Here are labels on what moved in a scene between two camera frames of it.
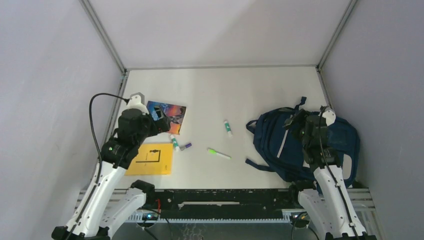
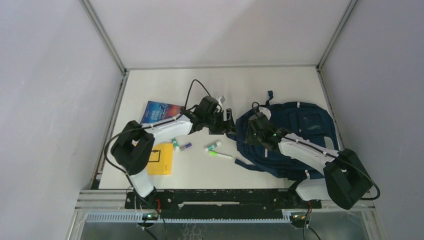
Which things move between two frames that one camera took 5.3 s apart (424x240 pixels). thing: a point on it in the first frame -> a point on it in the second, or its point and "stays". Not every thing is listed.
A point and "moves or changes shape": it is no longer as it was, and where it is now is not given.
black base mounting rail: x=222 y=203 stays
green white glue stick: x=175 y=144 stays
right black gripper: x=300 y=114 -> x=249 y=139
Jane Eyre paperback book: x=176 y=112 stays
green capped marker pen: x=213 y=151 stays
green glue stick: x=228 y=128 moves or changes shape
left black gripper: x=162 y=125 -> x=226 y=126
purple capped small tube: x=182 y=148 stays
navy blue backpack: x=278 y=148 moves or changes shape
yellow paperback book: x=153 y=159 stays
